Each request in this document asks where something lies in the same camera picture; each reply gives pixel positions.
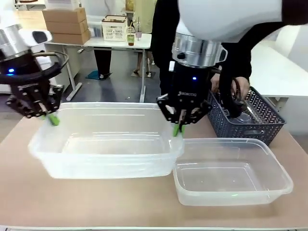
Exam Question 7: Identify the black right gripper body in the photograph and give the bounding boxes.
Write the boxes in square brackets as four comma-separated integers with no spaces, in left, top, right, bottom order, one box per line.
[167,60,212,112]

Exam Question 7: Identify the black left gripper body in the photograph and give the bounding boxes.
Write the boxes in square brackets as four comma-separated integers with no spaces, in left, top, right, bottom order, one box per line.
[0,49,51,108]

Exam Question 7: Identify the crushed clear plastic bottle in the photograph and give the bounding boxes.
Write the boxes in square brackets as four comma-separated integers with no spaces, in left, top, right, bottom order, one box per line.
[245,104,264,122]

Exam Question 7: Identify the clear plastic storage bin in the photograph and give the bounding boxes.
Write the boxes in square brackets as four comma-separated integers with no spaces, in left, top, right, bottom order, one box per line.
[173,137,295,207]
[27,102,185,180]

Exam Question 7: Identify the dark grey lattice basket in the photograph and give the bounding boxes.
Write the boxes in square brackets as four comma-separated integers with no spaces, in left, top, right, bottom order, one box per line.
[207,86,288,146]

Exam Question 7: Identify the white lattice basket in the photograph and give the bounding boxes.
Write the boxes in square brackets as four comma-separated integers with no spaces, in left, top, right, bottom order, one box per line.
[101,14,128,42]

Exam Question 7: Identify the person right hand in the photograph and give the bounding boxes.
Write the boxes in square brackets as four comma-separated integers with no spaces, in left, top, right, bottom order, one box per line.
[211,73,222,92]

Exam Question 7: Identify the person left hand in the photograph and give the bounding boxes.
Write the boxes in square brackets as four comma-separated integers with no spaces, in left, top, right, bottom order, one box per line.
[231,76,250,100]

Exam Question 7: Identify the teal floor mat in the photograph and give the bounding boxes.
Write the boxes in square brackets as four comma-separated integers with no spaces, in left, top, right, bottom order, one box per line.
[85,70,113,80]

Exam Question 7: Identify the brown cardboard box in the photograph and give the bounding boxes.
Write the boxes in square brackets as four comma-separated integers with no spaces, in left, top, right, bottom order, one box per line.
[51,29,92,46]
[42,7,87,24]
[45,19,90,35]

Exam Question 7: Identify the person left arm black sleeve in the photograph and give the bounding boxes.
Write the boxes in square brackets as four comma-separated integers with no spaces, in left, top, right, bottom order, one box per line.
[226,0,308,84]

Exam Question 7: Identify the background person black trousers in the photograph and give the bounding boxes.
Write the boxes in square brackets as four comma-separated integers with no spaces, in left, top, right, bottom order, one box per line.
[93,49,113,80]

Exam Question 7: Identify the white background table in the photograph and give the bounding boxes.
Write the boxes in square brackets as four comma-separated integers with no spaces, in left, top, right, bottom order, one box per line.
[45,33,153,103]

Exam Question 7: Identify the pink cup with straw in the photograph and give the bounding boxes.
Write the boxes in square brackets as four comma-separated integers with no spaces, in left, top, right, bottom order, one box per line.
[135,16,143,41]

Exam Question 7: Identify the plastic cup green drink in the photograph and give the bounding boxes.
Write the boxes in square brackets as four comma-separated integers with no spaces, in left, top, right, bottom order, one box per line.
[126,23,136,47]

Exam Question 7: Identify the translucent storage container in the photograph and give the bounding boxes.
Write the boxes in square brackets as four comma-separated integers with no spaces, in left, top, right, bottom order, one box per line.
[86,14,105,39]

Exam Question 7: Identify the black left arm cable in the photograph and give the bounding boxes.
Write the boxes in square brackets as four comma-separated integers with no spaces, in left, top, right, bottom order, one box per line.
[0,51,71,85]

